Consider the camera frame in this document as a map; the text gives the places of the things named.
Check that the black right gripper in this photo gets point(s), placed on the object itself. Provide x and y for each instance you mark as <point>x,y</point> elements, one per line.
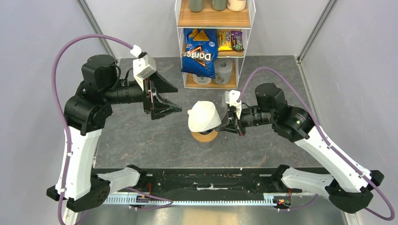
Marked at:
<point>230,126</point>

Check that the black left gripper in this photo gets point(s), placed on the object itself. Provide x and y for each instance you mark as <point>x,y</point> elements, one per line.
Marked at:
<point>160,107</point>

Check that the single white paper filter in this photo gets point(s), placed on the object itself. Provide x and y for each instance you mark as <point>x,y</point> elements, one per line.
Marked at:
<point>203,116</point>

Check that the glass carafe with wooden band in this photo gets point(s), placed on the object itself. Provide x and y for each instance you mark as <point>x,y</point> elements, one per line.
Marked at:
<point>204,145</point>

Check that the wooden ring dripper stand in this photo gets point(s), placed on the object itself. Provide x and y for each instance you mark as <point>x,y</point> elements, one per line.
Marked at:
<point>204,138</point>

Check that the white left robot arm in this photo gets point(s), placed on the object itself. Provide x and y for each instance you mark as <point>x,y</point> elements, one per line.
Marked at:
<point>86,113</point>

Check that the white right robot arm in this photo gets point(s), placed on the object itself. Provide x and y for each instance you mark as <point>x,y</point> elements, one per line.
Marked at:
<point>347,185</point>

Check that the white jar on bottom shelf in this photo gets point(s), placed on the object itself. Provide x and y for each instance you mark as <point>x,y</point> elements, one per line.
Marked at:
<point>201,80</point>

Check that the blue Doritos chip bag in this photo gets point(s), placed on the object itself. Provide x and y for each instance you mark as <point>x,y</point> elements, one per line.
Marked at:
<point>200,52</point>

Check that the grey toilet paper roll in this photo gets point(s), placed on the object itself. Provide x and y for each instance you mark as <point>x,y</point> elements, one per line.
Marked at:
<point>223,70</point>

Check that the yellow M&M candy bag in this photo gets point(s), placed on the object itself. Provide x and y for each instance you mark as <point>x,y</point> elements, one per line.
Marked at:
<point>224,41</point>

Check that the brown M&M candy bag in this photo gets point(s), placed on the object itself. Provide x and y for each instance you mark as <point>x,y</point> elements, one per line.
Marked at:
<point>237,41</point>

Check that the green bottle left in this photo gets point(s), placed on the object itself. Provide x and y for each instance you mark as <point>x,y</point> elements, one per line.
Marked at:
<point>196,5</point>

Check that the green bottle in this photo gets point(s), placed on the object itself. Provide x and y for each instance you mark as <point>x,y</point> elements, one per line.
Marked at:
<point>196,5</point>
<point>218,5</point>

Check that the green bottle middle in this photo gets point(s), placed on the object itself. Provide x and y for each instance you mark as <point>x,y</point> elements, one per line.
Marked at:
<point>218,5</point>

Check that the cream lotion bottle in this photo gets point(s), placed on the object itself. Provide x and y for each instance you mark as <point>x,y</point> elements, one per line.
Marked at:
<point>236,5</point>

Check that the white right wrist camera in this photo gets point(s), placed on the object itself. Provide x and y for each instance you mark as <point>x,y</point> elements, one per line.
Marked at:
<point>232,99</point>

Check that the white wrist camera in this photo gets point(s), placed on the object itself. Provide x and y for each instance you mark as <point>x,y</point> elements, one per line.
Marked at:
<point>143,66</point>
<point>232,99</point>

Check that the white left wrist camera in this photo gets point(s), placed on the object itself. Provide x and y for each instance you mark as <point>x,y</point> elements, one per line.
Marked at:
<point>143,66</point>

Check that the white wire shelf rack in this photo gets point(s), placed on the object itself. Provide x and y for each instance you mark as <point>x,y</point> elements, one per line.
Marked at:
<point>225,20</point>

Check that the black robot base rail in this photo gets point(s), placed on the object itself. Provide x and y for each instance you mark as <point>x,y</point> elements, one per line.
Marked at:
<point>210,184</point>

